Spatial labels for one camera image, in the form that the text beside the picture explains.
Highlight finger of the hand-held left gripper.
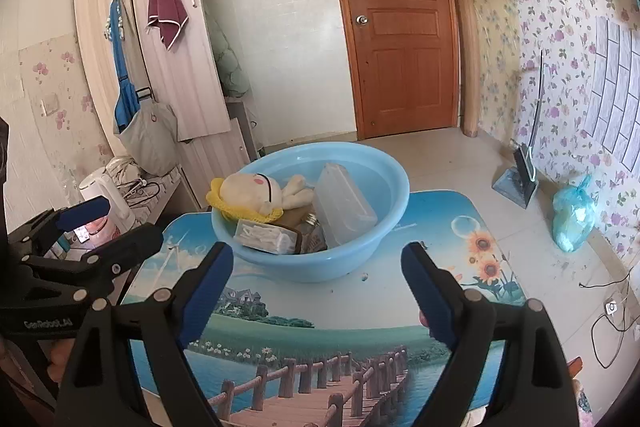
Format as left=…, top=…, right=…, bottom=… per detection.
left=20, top=223, right=164, bottom=303
left=7, top=196, right=112, bottom=254

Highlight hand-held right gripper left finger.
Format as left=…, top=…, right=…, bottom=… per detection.
left=52, top=241, right=235, bottom=427

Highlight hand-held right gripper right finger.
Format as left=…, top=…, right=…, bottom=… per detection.
left=401, top=241, right=576, bottom=427

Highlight bag of cotton swabs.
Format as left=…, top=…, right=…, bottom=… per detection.
left=232, top=218, right=303, bottom=256

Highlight blue plastic basin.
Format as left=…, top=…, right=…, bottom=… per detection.
left=210, top=142, right=411, bottom=284

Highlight white plush toy yellow hat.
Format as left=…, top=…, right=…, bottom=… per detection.
left=206, top=172, right=316, bottom=224

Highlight clear plastic box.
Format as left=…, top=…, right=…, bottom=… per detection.
left=314, top=163, right=379, bottom=248

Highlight white electric kettle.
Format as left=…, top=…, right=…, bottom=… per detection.
left=79, top=172, right=137, bottom=233

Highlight grey cloth bag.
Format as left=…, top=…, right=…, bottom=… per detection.
left=114, top=101, right=180, bottom=175

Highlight blue apron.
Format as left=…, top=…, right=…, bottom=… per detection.
left=105, top=0, right=143, bottom=135

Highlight blue trash bag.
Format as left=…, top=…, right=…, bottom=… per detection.
left=551, top=174, right=597, bottom=254

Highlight pink blanket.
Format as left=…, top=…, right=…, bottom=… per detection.
left=572, top=377, right=596, bottom=427

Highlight light wooden wardrobe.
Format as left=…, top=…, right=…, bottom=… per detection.
left=72, top=0, right=261, bottom=202

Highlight green quilt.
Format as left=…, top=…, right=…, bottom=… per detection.
left=197, top=0, right=251, bottom=98

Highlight maroon towel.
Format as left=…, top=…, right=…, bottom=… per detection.
left=146, top=0, right=190, bottom=52

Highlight brown wooden door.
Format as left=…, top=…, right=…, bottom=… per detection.
left=320, top=0, right=461, bottom=140

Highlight long-handled dustpan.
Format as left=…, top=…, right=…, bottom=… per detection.
left=492, top=49, right=547, bottom=209

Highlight white plug with cable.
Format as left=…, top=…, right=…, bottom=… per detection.
left=591, top=277, right=640, bottom=368

